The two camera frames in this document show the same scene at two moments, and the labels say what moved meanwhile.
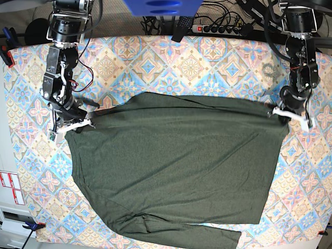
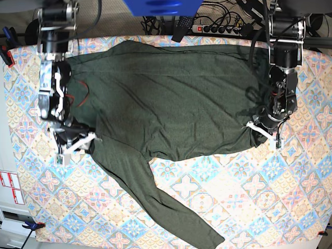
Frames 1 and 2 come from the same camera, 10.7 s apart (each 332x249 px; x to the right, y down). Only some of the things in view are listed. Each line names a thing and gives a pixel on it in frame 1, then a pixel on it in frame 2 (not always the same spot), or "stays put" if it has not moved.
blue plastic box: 163,8 stays put
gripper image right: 292,100 to 268,122
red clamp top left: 10,37 stays put
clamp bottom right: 322,232 stays put
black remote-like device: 184,24 stays put
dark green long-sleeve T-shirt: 176,171 to 150,102
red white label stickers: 11,180 stays put
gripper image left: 71,109 to 68,130
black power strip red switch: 217,29 stays put
